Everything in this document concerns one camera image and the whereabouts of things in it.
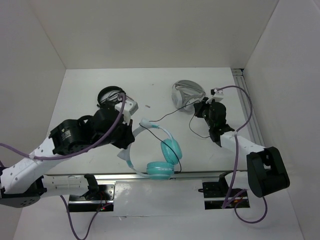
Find black headphone cable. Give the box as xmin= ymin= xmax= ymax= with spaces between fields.
xmin=148 ymin=109 xmax=216 ymax=173

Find teal cat-ear headphones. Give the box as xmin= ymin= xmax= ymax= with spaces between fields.
xmin=117 ymin=118 xmax=183 ymax=175

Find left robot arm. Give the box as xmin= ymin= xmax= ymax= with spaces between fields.
xmin=0 ymin=109 xmax=135 ymax=208

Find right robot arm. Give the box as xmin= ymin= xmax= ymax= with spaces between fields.
xmin=193 ymin=97 xmax=290 ymax=198

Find white grey headphones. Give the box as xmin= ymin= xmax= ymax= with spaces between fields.
xmin=171 ymin=80 xmax=206 ymax=112

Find black headphones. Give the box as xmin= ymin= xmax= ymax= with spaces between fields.
xmin=97 ymin=86 xmax=126 ymax=109

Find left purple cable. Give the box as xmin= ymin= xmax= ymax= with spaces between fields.
xmin=0 ymin=93 xmax=127 ymax=240

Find purple cable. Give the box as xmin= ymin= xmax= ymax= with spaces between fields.
xmin=212 ymin=85 xmax=269 ymax=223
xmin=0 ymin=93 xmax=127 ymax=240

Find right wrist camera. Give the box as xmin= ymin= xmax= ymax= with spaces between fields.
xmin=205 ymin=88 xmax=224 ymax=104

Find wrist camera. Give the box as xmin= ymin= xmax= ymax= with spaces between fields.
xmin=205 ymin=88 xmax=224 ymax=104
xmin=119 ymin=99 xmax=139 ymax=125

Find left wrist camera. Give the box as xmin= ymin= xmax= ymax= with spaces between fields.
xmin=119 ymin=99 xmax=139 ymax=125

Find aluminium right rail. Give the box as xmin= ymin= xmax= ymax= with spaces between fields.
xmin=231 ymin=68 xmax=265 ymax=146

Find aluminium rail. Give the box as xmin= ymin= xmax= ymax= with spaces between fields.
xmin=44 ymin=169 xmax=251 ymax=182
xmin=231 ymin=68 xmax=265 ymax=146

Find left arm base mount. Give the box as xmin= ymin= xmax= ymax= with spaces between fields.
xmin=67 ymin=174 xmax=116 ymax=213

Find aluminium front rail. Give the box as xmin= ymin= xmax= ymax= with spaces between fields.
xmin=44 ymin=169 xmax=251 ymax=182

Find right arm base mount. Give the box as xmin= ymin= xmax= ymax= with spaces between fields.
xmin=198 ymin=174 xmax=250 ymax=210

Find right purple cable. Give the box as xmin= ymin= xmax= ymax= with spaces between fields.
xmin=212 ymin=85 xmax=269 ymax=223

